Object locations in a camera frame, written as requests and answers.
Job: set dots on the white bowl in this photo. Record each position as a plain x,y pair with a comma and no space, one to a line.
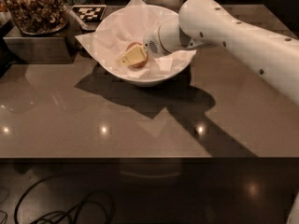
140,78

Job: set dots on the white paper napkin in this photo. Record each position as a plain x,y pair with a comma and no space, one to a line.
124,28

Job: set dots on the red apple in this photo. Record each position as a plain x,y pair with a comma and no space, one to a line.
137,55

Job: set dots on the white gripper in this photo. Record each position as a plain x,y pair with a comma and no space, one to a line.
151,43

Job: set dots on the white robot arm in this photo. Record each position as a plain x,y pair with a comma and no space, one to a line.
234,185

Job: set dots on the glass jar of nuts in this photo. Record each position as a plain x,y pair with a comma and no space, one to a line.
37,17

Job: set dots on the black white marker tag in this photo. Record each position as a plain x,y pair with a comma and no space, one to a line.
90,13

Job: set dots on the dark box stand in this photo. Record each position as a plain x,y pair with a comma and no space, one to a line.
57,48

